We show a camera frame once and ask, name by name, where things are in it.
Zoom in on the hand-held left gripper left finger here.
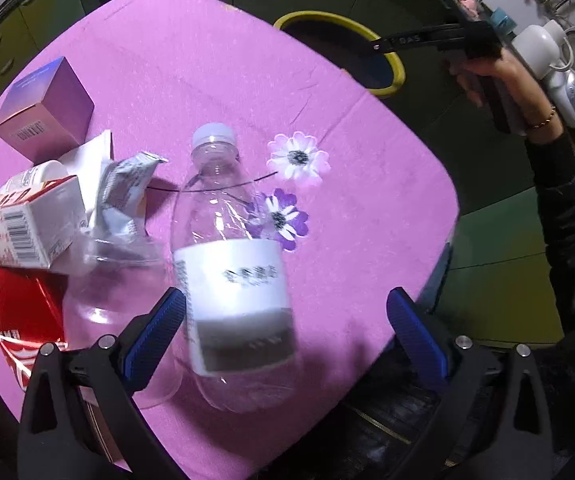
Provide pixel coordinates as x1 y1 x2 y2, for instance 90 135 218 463
17 287 188 480

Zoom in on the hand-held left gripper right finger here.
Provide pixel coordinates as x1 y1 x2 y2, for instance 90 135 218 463
386 287 555 480

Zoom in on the clear bottle with white label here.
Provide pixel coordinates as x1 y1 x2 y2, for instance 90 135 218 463
171 122 299 413

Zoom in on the yellow-rimmed trash bin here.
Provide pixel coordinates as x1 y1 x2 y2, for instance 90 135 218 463
273 10 407 97

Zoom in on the shiny red box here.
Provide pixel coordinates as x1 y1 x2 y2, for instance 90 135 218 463
0 265 70 396

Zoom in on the silver snack wrapper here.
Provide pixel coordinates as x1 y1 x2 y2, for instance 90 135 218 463
83 152 169 243

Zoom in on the white and red milk carton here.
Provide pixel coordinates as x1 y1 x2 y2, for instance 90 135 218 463
0 175 89 272

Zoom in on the white paper piece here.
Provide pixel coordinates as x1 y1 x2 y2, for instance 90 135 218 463
60 130 114 191

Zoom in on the small white plastic bottle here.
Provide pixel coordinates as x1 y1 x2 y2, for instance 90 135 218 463
0 160 70 207

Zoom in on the purple cardboard box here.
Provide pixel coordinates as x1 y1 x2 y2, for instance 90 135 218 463
0 56 95 163

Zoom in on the person's right forearm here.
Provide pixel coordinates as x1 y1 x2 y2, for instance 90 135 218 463
523 119 575 346

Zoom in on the person's right hand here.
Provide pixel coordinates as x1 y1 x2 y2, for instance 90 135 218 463
442 54 561 132

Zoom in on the teal cup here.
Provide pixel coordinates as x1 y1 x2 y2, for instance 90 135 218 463
491 7 517 32

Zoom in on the white kettle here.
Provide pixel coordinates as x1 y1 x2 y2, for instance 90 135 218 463
510 24 575 81

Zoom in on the silver and white appliance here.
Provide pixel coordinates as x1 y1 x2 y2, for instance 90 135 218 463
542 67 575 129

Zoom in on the pink floral tablecloth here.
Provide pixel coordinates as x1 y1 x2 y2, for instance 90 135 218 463
0 0 461 480

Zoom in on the gold bracelet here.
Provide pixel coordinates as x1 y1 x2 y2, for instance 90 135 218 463
525 105 559 132

